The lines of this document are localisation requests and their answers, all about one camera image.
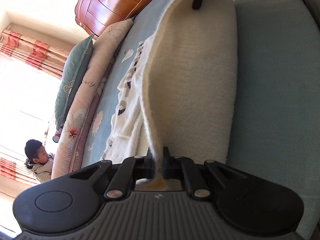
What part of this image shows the white red cylindrical can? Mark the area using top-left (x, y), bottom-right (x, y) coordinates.
top-left (53, 129), bottom-right (62, 143)

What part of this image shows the left pink curtain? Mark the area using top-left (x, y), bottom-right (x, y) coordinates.
top-left (0, 149), bottom-right (41, 186)

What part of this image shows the cream floral pillow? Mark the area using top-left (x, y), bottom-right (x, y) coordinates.
top-left (67, 19), bottom-right (133, 120)

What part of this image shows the pink floral quilt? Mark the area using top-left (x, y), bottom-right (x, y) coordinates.
top-left (52, 62), bottom-right (113, 179)

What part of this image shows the person in beige jacket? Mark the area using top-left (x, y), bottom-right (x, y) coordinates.
top-left (24, 139), bottom-right (54, 183)

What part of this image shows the cream knit sweater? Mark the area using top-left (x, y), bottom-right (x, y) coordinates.
top-left (100, 0), bottom-right (238, 192)

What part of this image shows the grey-green pillow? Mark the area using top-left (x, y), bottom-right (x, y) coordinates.
top-left (54, 35), bottom-right (94, 131)

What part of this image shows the blue floral bed sheet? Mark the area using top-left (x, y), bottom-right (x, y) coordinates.
top-left (81, 0), bottom-right (320, 240)

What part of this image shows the window with white frame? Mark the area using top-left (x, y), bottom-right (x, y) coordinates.
top-left (1, 56), bottom-right (60, 160)

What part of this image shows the pink curtain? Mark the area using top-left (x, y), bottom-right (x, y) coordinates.
top-left (1, 29), bottom-right (69, 79)
top-left (0, 149), bottom-right (41, 186)

